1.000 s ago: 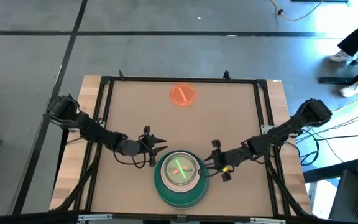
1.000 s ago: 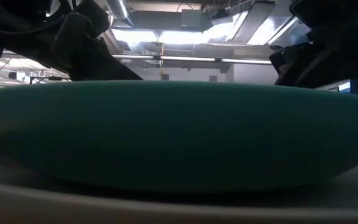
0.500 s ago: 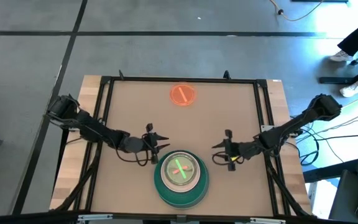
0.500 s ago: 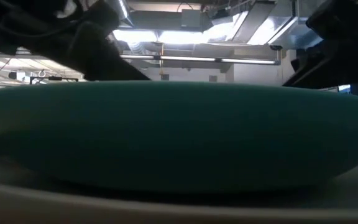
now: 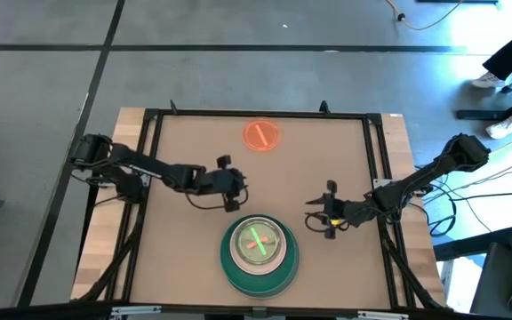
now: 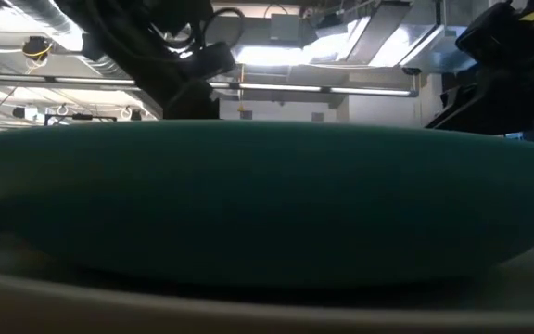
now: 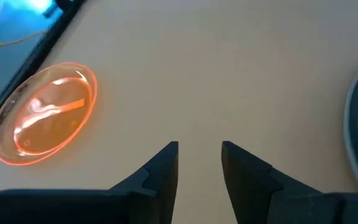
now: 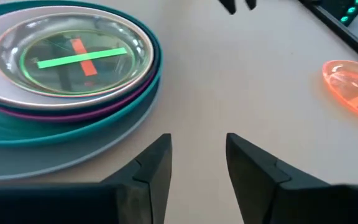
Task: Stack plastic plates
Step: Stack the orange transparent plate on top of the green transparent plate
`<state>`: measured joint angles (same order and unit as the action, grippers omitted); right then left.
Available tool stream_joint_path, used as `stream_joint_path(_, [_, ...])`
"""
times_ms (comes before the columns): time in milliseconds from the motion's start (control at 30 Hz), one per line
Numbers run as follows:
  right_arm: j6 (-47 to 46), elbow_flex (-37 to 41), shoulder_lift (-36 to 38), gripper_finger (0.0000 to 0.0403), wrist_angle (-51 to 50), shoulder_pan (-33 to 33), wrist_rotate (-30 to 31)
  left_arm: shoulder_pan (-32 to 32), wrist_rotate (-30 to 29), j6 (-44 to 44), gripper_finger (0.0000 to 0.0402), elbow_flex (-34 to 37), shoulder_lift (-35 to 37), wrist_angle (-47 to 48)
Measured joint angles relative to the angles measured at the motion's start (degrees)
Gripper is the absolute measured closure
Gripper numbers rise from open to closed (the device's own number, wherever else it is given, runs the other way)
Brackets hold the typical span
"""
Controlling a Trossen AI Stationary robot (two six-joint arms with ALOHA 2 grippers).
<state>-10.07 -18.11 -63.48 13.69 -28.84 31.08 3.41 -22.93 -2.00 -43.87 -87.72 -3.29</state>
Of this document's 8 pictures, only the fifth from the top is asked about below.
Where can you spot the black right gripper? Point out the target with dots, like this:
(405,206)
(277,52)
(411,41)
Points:
(344,211)

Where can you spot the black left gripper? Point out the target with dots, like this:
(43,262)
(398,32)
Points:
(218,183)

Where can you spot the green translucent plastic plate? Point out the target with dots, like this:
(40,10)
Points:
(265,235)

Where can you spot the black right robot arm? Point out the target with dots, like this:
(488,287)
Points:
(416,182)

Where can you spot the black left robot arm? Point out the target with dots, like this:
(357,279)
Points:
(158,168)

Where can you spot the orange translucent plastic plate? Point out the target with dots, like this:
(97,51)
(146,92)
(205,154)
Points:
(269,142)

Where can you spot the tan table mat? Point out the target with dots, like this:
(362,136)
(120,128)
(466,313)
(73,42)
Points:
(194,266)

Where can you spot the large teal bowl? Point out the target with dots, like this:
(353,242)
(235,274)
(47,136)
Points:
(238,284)

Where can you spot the black floor bar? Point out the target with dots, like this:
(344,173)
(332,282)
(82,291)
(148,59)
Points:
(469,246)

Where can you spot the black aluminium table frame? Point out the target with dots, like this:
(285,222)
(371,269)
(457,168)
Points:
(260,114)

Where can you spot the black frame clamp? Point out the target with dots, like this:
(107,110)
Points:
(325,107)
(173,107)

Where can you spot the white metal bracket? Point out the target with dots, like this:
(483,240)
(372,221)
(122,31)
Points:
(136,310)
(382,315)

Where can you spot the black desk frame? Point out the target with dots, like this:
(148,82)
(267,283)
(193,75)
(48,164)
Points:
(474,114)

